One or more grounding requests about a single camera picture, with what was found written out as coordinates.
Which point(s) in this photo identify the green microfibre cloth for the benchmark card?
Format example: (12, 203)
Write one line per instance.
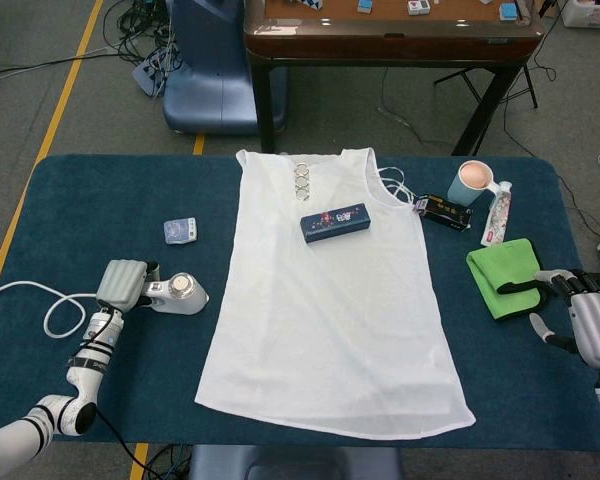
(500, 265)

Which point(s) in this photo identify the brown mahjong table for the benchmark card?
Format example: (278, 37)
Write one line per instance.
(380, 45)

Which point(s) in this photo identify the silver linked metal rings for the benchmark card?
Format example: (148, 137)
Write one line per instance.
(302, 181)

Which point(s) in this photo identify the thin white ribbon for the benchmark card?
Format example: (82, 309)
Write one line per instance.
(392, 172)

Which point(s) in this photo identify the floral toothpaste tube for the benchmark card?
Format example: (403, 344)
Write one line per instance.
(497, 215)

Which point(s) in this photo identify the blue white snake puzzle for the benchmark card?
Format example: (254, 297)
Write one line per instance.
(305, 4)

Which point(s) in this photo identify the white-faced mahjong tile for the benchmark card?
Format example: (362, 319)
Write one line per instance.
(414, 6)
(426, 6)

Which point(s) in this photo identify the dark teal table cover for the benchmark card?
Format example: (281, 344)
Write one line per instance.
(105, 200)

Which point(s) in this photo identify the blue tissue packet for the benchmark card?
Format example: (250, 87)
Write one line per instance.
(180, 231)

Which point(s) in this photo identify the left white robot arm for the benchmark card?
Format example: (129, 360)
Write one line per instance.
(92, 360)

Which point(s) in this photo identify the white sleeveless top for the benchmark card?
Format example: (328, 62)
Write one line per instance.
(330, 325)

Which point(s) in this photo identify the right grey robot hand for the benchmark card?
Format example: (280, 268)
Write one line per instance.
(595, 325)

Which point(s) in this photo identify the white storage box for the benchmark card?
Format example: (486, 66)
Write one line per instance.
(580, 15)

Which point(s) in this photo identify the black rectangular carton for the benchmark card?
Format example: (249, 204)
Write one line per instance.
(445, 212)

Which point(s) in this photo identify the white garment steamer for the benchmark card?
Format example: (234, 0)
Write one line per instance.
(185, 300)

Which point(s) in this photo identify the dark blue rectangular box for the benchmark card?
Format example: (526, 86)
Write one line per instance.
(335, 223)

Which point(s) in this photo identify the black tripod stand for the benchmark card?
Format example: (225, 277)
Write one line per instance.
(530, 87)

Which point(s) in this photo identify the blue power strip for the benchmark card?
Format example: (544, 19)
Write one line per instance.
(147, 75)

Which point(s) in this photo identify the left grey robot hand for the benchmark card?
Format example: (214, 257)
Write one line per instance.
(122, 285)

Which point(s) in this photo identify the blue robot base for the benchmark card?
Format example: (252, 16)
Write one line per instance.
(210, 75)

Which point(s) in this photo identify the blue grey robot torso base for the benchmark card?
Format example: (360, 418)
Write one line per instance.
(280, 462)

